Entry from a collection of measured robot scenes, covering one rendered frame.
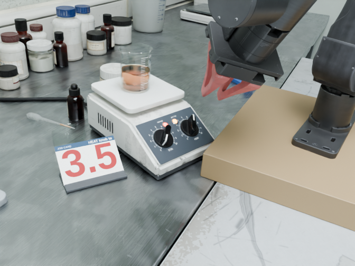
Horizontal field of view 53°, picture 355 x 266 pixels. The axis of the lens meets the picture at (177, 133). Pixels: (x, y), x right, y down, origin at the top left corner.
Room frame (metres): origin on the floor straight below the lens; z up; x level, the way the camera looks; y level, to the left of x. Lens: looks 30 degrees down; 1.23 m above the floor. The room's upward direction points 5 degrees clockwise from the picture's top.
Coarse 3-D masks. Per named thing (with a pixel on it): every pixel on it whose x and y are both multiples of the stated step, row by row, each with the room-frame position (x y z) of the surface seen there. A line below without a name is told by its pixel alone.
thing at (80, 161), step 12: (96, 144) 0.46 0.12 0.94; (108, 144) 0.46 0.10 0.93; (60, 156) 0.42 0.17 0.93; (72, 156) 0.43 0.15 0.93; (84, 156) 0.44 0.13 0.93; (96, 156) 0.44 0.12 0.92; (108, 156) 0.45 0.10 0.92; (72, 168) 0.42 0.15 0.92; (84, 168) 0.42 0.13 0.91; (96, 168) 0.43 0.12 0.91; (108, 168) 0.43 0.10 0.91
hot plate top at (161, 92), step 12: (96, 84) 0.56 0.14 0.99; (108, 84) 0.57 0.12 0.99; (156, 84) 0.58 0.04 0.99; (168, 84) 0.59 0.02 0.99; (108, 96) 0.52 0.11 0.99; (120, 96) 0.52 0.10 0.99; (132, 96) 0.53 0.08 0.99; (144, 96) 0.53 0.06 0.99; (156, 96) 0.54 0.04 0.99; (168, 96) 0.54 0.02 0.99; (180, 96) 0.55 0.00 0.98; (120, 108) 0.49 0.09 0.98; (132, 108) 0.48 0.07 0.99; (144, 108) 0.50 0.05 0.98
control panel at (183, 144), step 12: (156, 120) 0.50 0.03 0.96; (168, 120) 0.51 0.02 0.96; (180, 120) 0.52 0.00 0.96; (144, 132) 0.47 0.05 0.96; (180, 132) 0.49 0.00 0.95; (204, 132) 0.51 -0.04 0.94; (156, 144) 0.46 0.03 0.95; (180, 144) 0.47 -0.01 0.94; (192, 144) 0.48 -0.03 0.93; (204, 144) 0.49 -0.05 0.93; (156, 156) 0.44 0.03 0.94; (168, 156) 0.44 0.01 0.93
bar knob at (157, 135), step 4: (164, 128) 0.47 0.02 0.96; (168, 128) 0.47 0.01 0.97; (156, 132) 0.47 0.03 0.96; (160, 132) 0.47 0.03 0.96; (164, 132) 0.46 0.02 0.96; (168, 132) 0.46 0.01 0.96; (156, 136) 0.46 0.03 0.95; (160, 136) 0.47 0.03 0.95; (164, 136) 0.46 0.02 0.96; (168, 136) 0.46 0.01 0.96; (172, 136) 0.48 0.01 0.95; (156, 140) 0.46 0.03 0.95; (160, 140) 0.46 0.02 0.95; (164, 140) 0.45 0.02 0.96; (168, 140) 0.45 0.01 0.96; (172, 140) 0.47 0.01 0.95; (160, 144) 0.45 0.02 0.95; (164, 144) 0.45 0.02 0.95; (168, 144) 0.46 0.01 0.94
